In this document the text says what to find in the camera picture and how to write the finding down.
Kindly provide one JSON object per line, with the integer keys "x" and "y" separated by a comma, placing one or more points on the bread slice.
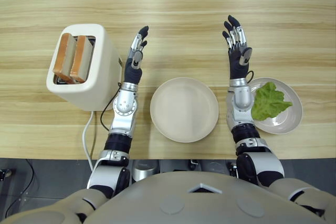
{"x": 63, "y": 57}
{"x": 82, "y": 58}

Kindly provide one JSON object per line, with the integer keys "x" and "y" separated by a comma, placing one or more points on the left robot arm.
{"x": 119, "y": 127}

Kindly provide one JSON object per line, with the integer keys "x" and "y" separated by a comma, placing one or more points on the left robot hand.
{"x": 132, "y": 73}

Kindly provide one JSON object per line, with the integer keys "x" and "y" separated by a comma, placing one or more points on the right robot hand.
{"x": 237, "y": 64}

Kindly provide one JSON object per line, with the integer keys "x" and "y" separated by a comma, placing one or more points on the white round plate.
{"x": 286, "y": 119}

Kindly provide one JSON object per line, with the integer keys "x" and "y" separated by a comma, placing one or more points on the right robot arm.
{"x": 245, "y": 129}

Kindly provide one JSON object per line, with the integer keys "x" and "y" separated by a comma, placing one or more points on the cream toaster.
{"x": 102, "y": 77}

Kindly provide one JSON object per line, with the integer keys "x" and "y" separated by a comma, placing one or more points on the green lettuce leaf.
{"x": 269, "y": 102}

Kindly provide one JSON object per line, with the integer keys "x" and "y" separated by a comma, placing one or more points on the cream round plate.
{"x": 184, "y": 110}

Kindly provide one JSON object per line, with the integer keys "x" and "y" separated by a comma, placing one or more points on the robot body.
{"x": 204, "y": 203}

